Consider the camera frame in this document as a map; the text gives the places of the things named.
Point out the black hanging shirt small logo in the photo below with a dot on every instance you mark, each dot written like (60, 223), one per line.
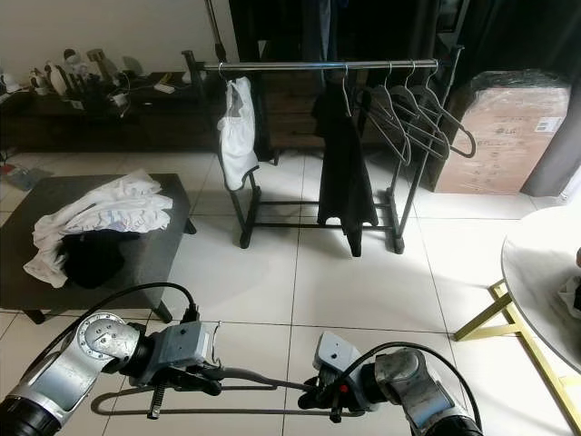
(345, 173)

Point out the round white table gold legs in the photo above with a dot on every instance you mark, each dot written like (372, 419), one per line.
(540, 263)

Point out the white hanging top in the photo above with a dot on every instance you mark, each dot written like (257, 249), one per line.
(238, 136)

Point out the dark wooden sideboard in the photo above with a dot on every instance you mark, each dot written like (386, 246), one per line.
(154, 123)

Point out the small clear box red part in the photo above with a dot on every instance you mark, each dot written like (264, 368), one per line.
(20, 177)

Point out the white charger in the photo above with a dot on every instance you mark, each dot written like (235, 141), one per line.
(116, 98)

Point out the white power strip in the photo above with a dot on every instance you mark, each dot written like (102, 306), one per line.
(163, 88)

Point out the wrapped brown cardboard box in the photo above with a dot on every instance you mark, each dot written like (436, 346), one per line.
(499, 136)

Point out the dark grey curtain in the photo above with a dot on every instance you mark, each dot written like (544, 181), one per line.
(558, 163)

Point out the white black penguin figurine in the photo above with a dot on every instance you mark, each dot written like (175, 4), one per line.
(59, 80)

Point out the gold trophy ornament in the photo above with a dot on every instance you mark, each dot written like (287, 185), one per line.
(98, 62)

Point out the red white figurine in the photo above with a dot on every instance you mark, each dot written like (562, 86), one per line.
(39, 80)

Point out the white astronaut figurine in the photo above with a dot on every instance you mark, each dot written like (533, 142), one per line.
(74, 60)

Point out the small white robot figurine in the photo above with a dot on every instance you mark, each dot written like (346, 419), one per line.
(9, 84)

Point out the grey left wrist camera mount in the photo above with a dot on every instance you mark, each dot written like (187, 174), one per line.
(183, 345)

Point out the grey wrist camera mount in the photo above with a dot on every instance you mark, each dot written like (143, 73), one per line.
(334, 354)
(183, 345)

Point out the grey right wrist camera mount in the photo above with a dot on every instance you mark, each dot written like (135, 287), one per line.
(334, 354)

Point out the black clothes rack silver rail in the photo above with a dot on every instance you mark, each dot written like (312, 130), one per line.
(327, 65)

